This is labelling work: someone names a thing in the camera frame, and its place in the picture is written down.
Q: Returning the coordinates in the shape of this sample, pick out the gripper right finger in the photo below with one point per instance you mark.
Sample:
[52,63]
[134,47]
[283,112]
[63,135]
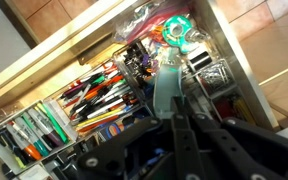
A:
[188,160]

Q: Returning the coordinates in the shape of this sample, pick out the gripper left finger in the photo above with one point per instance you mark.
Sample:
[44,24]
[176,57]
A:
[167,86]

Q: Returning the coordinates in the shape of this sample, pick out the open wooden drawer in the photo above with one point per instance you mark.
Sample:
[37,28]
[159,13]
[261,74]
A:
[232,121]

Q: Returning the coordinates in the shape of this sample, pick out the clear tray of pens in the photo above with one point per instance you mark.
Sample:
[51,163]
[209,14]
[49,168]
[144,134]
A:
[101,95]

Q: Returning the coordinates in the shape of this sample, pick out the clear tray of markers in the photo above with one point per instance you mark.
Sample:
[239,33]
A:
[34,134]

